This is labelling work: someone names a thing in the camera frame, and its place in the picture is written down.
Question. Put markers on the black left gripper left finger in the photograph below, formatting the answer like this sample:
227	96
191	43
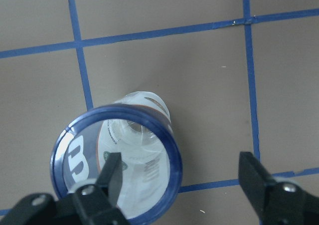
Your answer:
96	204

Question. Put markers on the Wilson tennis ball can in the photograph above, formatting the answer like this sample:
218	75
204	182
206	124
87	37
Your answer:
127	149

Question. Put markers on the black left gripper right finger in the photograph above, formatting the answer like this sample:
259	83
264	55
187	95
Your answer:
275	200

